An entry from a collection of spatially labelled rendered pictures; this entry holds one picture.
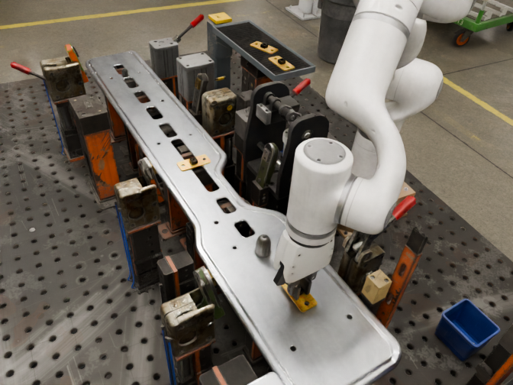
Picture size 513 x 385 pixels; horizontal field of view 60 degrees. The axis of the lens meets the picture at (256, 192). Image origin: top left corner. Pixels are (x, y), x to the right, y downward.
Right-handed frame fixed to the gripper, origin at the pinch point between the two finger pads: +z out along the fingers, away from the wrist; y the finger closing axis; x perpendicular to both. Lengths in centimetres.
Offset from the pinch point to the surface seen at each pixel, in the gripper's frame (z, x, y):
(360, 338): 3.4, 13.1, -4.8
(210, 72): -5, -76, -20
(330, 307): 3.4, 5.3, -4.0
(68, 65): -3, -102, 16
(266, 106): -12.5, -40.4, -17.2
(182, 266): 4.2, -18.1, 16.3
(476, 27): 78, -196, -349
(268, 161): -3.2, -31.7, -12.9
